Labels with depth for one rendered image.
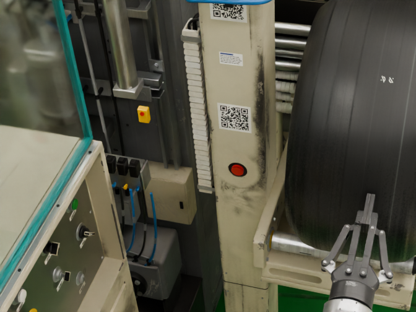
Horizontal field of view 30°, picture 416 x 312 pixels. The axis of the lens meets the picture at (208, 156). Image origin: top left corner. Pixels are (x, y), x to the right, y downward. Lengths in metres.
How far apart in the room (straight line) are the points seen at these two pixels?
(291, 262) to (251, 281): 0.27
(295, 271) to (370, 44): 0.62
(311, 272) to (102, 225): 0.50
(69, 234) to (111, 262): 0.24
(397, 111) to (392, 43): 0.14
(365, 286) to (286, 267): 0.54
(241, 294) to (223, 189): 0.41
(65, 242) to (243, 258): 0.57
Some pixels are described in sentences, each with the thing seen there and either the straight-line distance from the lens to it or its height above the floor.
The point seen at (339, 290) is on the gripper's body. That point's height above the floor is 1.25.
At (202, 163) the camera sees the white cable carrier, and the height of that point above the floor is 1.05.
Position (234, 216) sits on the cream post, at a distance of 1.94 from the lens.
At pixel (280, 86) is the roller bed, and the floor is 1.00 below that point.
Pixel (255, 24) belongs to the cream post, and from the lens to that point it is 1.55.
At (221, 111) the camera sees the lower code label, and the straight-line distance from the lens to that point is 1.71.
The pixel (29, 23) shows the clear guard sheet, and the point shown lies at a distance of 1.36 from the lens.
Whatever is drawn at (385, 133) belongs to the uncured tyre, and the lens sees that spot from 1.47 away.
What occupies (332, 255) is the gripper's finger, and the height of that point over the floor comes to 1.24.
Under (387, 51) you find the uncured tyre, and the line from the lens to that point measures 1.51.
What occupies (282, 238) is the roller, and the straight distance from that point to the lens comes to 1.86.
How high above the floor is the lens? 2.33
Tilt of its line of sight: 43 degrees down
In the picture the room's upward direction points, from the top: 5 degrees counter-clockwise
